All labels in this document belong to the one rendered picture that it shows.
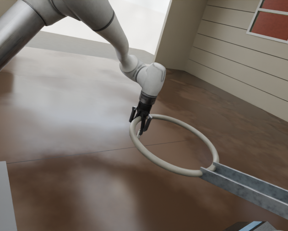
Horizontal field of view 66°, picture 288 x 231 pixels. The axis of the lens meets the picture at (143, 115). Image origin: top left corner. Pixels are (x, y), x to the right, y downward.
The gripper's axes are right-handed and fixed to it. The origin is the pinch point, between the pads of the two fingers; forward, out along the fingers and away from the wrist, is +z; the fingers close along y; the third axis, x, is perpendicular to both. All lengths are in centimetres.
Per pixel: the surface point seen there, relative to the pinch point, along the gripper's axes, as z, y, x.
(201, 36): -2, -259, 760
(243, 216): 87, 89, 112
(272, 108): 93, 74, 623
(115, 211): 90, -3, 19
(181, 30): -1, -315, 699
